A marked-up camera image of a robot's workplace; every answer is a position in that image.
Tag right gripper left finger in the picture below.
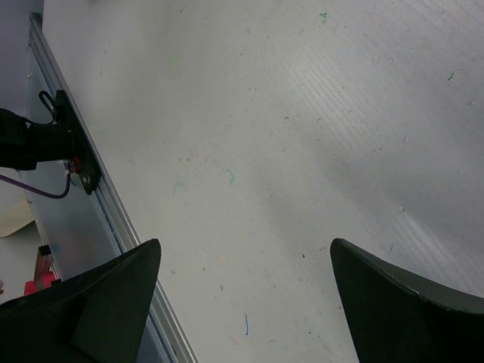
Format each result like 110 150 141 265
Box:
1 239 161 362

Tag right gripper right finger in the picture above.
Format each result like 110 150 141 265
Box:
330 238 483 362

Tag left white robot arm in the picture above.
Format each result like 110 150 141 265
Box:
1 109 80 171

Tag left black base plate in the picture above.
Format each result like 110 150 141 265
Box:
54 90 101 195

